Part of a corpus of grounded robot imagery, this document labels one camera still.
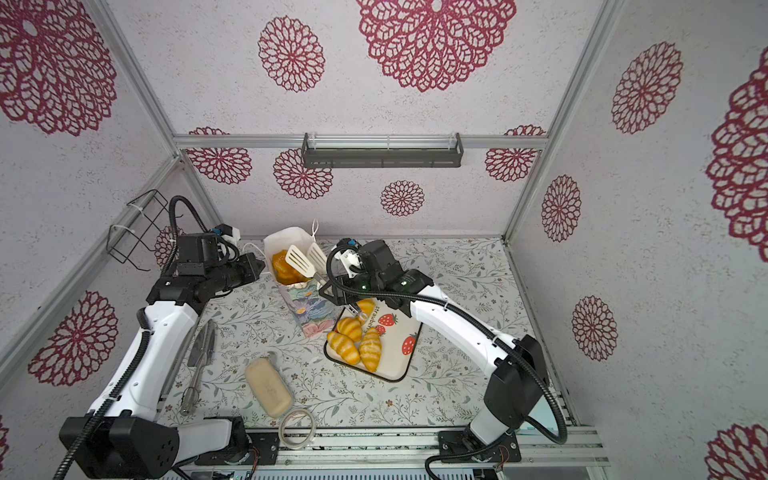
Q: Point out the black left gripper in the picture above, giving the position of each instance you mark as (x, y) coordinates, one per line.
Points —
(247, 261)

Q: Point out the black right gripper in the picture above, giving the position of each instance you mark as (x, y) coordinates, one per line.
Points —
(345, 289)

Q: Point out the floral white paper bag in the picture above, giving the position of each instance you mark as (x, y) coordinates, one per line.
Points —
(313, 313)

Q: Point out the croissant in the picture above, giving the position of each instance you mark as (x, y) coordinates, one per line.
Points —
(351, 327)
(370, 350)
(344, 347)
(367, 307)

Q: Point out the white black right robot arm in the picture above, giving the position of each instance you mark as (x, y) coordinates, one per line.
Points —
(518, 390)

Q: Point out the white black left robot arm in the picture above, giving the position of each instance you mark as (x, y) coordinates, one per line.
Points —
(119, 437)

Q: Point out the beige oval bread loaf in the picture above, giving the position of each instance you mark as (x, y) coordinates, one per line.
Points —
(268, 387)

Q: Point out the metal whisk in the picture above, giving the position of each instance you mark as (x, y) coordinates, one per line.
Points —
(200, 357)

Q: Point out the white strawberry tray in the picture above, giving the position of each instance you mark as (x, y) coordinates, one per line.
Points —
(399, 335)

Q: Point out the clear tape roll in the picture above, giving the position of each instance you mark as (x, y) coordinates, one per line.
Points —
(297, 429)

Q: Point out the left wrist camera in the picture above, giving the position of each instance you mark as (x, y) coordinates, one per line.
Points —
(197, 254)

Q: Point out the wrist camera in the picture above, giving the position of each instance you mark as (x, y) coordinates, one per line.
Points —
(197, 254)
(376, 256)

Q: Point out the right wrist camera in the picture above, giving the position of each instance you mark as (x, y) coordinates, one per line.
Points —
(376, 256)

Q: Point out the black wire wall holder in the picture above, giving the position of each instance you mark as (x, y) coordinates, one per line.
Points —
(142, 233)

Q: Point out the black wall shelf rack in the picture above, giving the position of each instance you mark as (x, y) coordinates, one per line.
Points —
(393, 155)

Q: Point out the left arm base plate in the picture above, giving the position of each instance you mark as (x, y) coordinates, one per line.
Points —
(260, 448)

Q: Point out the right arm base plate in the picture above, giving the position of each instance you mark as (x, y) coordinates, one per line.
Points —
(463, 446)

